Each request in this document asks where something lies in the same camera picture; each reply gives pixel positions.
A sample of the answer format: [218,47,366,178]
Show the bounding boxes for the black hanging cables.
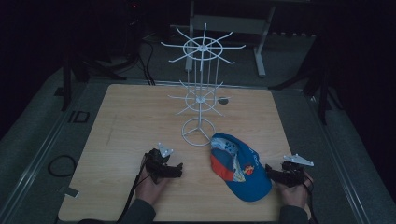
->
[136,39,157,87]

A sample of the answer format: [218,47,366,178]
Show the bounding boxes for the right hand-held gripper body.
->
[277,153,315,189]

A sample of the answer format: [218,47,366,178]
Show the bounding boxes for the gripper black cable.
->
[116,157,149,224]
[302,174,320,224]

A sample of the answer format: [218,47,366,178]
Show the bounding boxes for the person's left hand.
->
[134,155,172,207]

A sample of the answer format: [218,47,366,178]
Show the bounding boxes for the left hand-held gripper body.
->
[144,142,175,185]

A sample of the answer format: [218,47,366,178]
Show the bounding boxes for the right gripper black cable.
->
[302,174,320,224]

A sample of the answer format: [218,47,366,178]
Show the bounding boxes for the looped black floor cable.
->
[47,154,78,178]

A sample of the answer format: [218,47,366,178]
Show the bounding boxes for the blue and orange cap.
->
[209,133,273,203]

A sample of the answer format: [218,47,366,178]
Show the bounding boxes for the white wire display rack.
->
[160,22,248,147]

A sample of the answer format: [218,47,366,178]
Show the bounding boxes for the person's right hand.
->
[275,172,314,210]

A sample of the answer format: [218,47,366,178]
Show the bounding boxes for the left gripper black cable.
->
[116,157,149,224]

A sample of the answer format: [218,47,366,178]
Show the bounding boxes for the black tripod stand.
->
[270,59,345,126]
[59,46,127,112]

